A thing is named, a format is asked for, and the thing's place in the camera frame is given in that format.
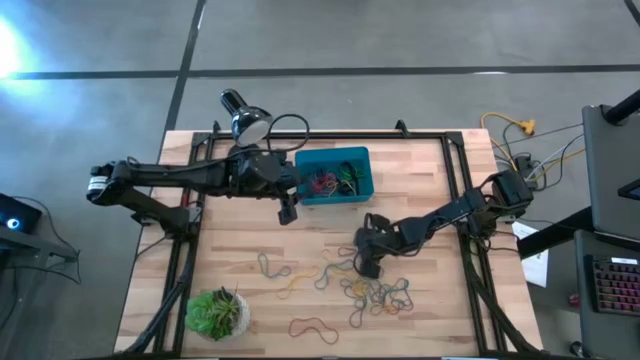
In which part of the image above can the dark purple rubber band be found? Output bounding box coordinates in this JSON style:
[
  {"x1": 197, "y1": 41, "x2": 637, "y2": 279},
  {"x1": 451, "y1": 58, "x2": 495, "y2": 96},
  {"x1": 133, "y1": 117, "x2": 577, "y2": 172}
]
[{"x1": 339, "y1": 278, "x2": 369, "y2": 329}]

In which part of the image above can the black power strip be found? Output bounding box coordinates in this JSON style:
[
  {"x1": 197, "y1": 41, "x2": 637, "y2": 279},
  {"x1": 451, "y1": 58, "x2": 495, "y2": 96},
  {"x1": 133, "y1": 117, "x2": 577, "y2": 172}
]
[{"x1": 513, "y1": 153, "x2": 540, "y2": 174}]

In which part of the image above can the long red rubber band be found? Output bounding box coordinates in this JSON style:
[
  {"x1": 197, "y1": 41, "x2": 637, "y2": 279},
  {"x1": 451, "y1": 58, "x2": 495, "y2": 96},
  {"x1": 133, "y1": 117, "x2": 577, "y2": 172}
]
[{"x1": 287, "y1": 316, "x2": 341, "y2": 346}]

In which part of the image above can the black box with blue light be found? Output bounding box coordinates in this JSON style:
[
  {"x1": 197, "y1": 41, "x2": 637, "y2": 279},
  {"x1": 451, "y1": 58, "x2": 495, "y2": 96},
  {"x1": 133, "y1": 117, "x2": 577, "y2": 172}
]
[{"x1": 0, "y1": 192, "x2": 44, "y2": 235}]

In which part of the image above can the green rubber band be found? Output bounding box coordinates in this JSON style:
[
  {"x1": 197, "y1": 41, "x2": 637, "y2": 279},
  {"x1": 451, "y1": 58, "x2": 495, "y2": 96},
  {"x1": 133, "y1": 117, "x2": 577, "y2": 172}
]
[{"x1": 337, "y1": 160, "x2": 367, "y2": 184}]

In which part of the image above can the black floor stand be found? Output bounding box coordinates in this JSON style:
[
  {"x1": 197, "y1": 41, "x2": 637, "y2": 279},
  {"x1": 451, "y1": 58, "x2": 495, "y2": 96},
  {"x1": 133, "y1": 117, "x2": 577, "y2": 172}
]
[{"x1": 0, "y1": 227, "x2": 82, "y2": 286}]

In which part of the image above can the grey side table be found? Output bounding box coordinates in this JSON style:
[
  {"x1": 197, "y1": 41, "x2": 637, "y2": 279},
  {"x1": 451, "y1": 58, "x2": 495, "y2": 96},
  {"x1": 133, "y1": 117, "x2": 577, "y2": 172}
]
[{"x1": 581, "y1": 103, "x2": 640, "y2": 242}]

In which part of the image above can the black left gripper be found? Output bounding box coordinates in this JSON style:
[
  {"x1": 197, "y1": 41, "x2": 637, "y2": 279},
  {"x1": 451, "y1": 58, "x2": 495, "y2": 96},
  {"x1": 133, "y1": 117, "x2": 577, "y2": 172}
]
[{"x1": 230, "y1": 147, "x2": 304, "y2": 227}]

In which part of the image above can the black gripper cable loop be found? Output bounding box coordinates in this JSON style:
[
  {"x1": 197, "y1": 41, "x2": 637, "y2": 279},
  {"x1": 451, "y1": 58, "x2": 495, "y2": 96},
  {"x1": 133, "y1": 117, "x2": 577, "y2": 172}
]
[{"x1": 266, "y1": 113, "x2": 311, "y2": 152}]

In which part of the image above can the yellow extension cable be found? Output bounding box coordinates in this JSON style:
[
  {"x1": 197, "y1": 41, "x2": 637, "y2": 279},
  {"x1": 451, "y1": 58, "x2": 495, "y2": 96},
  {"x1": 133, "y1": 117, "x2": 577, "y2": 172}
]
[{"x1": 480, "y1": 111, "x2": 586, "y2": 184}]

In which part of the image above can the black aluminium table frame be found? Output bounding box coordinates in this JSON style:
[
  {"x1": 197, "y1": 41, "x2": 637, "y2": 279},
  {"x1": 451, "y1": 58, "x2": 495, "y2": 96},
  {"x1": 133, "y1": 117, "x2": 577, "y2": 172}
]
[{"x1": 149, "y1": 119, "x2": 531, "y2": 357}]

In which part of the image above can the dark side desk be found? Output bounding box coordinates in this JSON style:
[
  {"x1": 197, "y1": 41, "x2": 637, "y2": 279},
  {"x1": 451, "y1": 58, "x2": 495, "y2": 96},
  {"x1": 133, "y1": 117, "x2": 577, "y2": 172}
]
[{"x1": 573, "y1": 228, "x2": 640, "y2": 360}]

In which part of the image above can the blue plastic bin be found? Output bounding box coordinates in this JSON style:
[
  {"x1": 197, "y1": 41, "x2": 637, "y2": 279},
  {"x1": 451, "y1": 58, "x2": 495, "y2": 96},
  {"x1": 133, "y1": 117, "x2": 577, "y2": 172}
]
[{"x1": 294, "y1": 145, "x2": 376, "y2": 206}]

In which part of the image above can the yellow rubber band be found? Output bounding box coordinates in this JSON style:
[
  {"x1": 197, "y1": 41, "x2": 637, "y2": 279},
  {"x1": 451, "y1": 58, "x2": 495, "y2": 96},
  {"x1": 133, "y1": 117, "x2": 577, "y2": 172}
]
[
  {"x1": 349, "y1": 279, "x2": 374, "y2": 301},
  {"x1": 276, "y1": 268, "x2": 320, "y2": 300},
  {"x1": 319, "y1": 248, "x2": 354, "y2": 276},
  {"x1": 367, "y1": 297, "x2": 389, "y2": 318}
]

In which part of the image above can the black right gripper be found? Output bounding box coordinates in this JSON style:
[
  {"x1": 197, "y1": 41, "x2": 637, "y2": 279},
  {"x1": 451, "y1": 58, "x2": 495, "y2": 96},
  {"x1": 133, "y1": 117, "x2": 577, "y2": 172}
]
[{"x1": 352, "y1": 212, "x2": 404, "y2": 280}]

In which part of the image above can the black desk lamp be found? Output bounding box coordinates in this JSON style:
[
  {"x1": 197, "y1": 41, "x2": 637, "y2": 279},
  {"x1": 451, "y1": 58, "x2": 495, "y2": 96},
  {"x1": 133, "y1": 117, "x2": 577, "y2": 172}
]
[{"x1": 220, "y1": 88, "x2": 275, "y2": 149}]

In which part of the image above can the white paper sheet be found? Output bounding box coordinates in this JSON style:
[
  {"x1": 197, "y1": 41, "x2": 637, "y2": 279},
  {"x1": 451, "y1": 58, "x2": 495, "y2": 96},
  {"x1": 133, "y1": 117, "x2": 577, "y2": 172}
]
[{"x1": 510, "y1": 222, "x2": 551, "y2": 290}]

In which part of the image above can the backlit computer keyboard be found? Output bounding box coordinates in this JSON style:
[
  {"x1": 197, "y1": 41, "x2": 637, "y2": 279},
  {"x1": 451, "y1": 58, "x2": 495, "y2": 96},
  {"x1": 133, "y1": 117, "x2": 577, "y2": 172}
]
[{"x1": 591, "y1": 255, "x2": 640, "y2": 317}]

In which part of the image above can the black desk bar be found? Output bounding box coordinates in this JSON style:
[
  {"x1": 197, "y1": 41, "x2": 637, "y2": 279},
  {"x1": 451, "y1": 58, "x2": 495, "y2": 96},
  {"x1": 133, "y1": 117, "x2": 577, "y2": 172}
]
[{"x1": 516, "y1": 205, "x2": 596, "y2": 261}]

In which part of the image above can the white cable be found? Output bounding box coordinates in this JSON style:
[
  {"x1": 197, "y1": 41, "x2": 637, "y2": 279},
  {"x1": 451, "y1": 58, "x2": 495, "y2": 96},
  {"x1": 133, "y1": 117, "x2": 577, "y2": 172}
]
[{"x1": 524, "y1": 133, "x2": 586, "y2": 194}]

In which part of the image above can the potted green plant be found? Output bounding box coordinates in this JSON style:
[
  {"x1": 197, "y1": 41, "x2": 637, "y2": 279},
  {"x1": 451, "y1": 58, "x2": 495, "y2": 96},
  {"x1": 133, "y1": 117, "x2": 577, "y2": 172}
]
[{"x1": 184, "y1": 285, "x2": 252, "y2": 343}]

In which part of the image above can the black cable bundle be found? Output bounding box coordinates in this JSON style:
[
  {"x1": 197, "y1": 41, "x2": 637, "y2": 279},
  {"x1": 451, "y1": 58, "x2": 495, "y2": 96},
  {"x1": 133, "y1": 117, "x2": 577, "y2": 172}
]
[
  {"x1": 122, "y1": 234, "x2": 199, "y2": 355},
  {"x1": 462, "y1": 234, "x2": 539, "y2": 355}
]

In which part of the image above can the black pole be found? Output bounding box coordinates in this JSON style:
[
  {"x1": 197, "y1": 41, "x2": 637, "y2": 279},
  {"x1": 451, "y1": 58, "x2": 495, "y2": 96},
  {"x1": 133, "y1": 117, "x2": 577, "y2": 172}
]
[{"x1": 602, "y1": 89, "x2": 640, "y2": 126}]

